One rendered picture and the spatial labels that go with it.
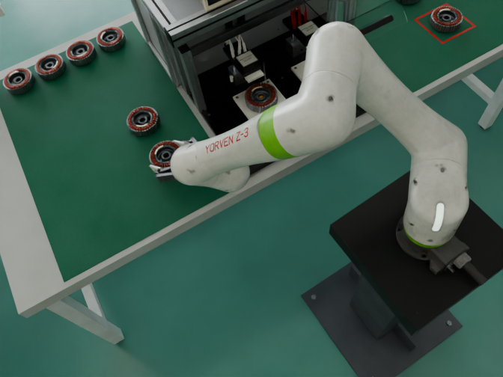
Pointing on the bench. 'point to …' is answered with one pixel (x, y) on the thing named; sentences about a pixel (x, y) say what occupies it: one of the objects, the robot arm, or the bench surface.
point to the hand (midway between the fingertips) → (167, 156)
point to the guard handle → (376, 25)
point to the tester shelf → (194, 16)
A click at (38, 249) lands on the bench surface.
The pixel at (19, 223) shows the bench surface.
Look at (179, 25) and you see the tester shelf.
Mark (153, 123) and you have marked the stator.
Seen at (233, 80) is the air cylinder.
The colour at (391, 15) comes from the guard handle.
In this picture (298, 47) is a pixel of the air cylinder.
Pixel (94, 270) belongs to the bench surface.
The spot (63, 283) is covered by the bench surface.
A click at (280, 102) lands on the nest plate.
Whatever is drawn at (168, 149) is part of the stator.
